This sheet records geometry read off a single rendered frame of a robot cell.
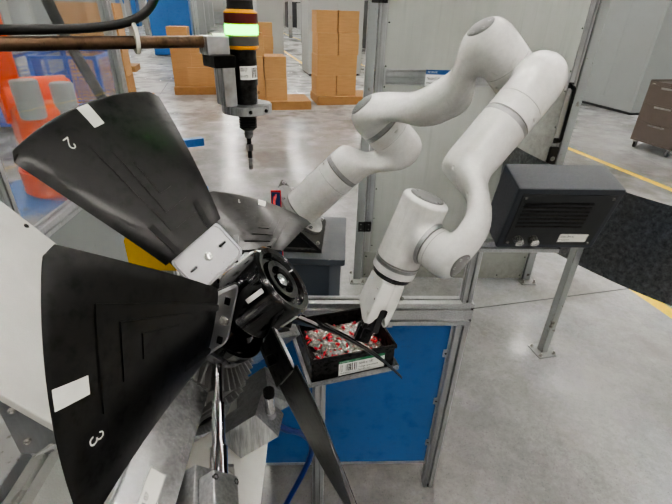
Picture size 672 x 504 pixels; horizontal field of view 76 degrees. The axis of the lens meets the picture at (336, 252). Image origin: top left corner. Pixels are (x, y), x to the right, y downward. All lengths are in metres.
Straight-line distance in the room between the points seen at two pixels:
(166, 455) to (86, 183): 0.35
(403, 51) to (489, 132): 1.70
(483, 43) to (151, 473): 0.92
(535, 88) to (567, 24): 1.88
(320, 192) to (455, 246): 0.65
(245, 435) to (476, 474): 1.32
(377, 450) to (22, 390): 1.28
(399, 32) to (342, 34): 6.32
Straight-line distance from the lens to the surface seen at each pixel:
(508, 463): 2.06
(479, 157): 0.80
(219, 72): 0.63
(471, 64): 1.02
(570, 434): 2.27
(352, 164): 1.26
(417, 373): 1.45
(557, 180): 1.17
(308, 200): 1.30
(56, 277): 0.40
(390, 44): 2.46
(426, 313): 1.27
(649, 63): 10.15
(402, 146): 1.25
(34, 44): 0.58
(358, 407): 1.53
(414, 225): 0.75
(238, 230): 0.83
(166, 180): 0.66
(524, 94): 0.85
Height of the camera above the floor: 1.57
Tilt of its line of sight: 29 degrees down
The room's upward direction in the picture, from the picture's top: 2 degrees clockwise
